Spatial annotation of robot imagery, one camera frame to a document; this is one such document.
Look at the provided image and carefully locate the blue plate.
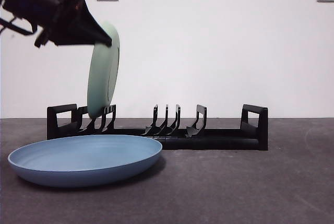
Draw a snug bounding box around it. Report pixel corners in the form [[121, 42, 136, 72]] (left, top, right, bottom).
[[7, 134, 163, 188]]

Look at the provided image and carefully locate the black plastic plate rack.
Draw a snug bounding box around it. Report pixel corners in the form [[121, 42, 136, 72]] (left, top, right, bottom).
[[46, 103, 269, 151]]

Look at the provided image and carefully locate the pale green plate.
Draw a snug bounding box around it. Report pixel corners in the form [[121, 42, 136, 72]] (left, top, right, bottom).
[[87, 20, 121, 119]]

